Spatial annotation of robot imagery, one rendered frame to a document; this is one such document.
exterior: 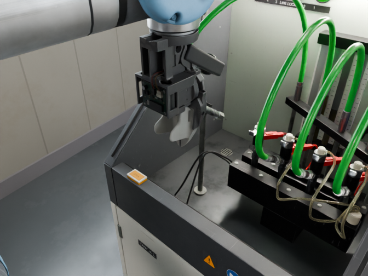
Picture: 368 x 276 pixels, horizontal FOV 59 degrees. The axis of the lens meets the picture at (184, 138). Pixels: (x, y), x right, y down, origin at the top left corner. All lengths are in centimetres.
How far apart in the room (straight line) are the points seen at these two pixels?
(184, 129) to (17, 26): 36
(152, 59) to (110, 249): 160
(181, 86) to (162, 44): 7
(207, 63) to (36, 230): 181
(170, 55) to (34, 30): 25
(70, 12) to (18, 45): 4
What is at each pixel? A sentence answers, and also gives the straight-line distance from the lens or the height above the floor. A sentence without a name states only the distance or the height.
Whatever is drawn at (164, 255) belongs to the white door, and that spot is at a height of 74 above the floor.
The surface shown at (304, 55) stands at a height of 124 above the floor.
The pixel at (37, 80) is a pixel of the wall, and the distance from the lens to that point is 233.
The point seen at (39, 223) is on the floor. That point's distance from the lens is 223.
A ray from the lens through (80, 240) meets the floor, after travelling 206.
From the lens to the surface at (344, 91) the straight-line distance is 103.
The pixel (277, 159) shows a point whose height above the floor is 108.
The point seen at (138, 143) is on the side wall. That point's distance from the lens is 99.
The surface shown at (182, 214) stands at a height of 95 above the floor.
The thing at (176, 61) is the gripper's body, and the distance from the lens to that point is 49.
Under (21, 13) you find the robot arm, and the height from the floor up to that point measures 150.
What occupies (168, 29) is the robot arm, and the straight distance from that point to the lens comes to 46.
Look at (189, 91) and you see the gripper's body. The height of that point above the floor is 132.
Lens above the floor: 155
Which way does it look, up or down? 34 degrees down
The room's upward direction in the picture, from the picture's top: straight up
